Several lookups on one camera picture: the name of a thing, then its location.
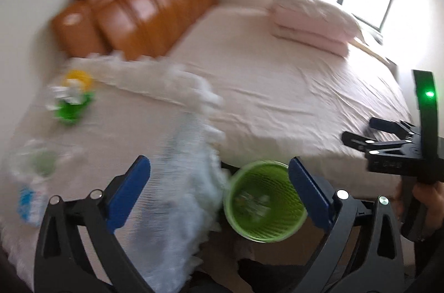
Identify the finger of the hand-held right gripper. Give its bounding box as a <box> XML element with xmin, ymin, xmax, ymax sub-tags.
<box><xmin>369</xmin><ymin>117</ymin><xmax>418</xmax><ymax>141</ymax></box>
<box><xmin>341</xmin><ymin>131</ymin><xmax>415</xmax><ymax>160</ymax></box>

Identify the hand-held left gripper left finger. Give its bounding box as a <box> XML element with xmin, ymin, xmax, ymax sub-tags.
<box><xmin>34</xmin><ymin>155</ymin><xmax>155</xmax><ymax>293</ymax></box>

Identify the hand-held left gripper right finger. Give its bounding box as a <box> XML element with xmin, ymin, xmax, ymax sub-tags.
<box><xmin>288</xmin><ymin>156</ymin><xmax>406</xmax><ymax>293</ymax></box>

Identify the green plastic wastebasket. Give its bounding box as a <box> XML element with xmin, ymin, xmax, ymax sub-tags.
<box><xmin>223</xmin><ymin>160</ymin><xmax>309</xmax><ymax>243</ymax></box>

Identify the yellow crochet piece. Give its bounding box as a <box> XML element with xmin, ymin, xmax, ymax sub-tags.
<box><xmin>62</xmin><ymin>69</ymin><xmax>95</xmax><ymax>92</ymax></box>

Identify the person's right hand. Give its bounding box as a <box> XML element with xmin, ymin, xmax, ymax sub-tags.
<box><xmin>395</xmin><ymin>180</ymin><xmax>444</xmax><ymax>238</ymax></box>

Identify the crumpled wrapper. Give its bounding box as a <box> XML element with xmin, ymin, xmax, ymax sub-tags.
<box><xmin>234</xmin><ymin>191</ymin><xmax>274</xmax><ymax>219</ymax></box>

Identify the white lace tablecloth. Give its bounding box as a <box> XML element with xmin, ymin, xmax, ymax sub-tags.
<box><xmin>0</xmin><ymin>50</ymin><xmax>228</xmax><ymax>293</ymax></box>

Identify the wooden ledge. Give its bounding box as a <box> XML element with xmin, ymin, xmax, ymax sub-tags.
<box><xmin>349</xmin><ymin>38</ymin><xmax>399</xmax><ymax>67</ymax></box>

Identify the crumpled clear plastic bottle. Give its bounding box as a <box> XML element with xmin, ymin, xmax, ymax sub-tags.
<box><xmin>2</xmin><ymin>138</ymin><xmax>85</xmax><ymax>228</ymax></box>

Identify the green plastic bottle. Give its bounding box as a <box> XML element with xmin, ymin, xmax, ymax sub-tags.
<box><xmin>52</xmin><ymin>92</ymin><xmax>96</xmax><ymax>125</ymax></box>

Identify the bed with pink sheet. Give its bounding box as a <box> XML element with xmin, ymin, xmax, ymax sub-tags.
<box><xmin>165</xmin><ymin>6</ymin><xmax>417</xmax><ymax>198</ymax></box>

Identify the crumpled white paper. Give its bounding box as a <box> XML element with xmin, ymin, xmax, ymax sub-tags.
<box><xmin>45</xmin><ymin>83</ymin><xmax>87</xmax><ymax>110</ymax></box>

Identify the brown wooden headboard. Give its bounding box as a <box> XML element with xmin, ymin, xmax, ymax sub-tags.
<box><xmin>50</xmin><ymin>0</ymin><xmax>220</xmax><ymax>62</ymax></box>

